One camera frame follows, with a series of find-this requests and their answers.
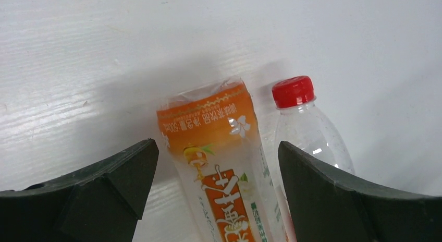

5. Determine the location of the orange drink bottle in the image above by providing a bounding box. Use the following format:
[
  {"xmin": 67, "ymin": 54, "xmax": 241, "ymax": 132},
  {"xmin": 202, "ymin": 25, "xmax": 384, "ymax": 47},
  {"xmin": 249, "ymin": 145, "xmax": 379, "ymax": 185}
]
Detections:
[{"xmin": 156, "ymin": 76, "xmax": 288, "ymax": 241}]

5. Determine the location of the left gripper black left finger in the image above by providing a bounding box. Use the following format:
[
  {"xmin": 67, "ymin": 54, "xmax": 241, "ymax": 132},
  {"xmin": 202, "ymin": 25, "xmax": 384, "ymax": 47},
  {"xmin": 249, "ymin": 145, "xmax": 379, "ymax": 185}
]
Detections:
[{"xmin": 1, "ymin": 139, "xmax": 159, "ymax": 241}]

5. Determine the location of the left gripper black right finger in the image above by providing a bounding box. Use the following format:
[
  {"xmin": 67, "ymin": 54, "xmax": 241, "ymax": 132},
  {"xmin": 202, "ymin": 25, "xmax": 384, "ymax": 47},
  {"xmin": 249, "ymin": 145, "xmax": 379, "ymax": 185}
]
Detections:
[{"xmin": 278, "ymin": 141, "xmax": 441, "ymax": 241}]

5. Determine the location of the red-blue label bottle red cap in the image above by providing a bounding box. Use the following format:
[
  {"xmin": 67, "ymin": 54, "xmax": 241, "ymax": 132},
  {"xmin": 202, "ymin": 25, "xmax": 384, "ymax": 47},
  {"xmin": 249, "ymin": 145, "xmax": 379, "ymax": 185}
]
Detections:
[{"xmin": 267, "ymin": 76, "xmax": 355, "ymax": 241}]

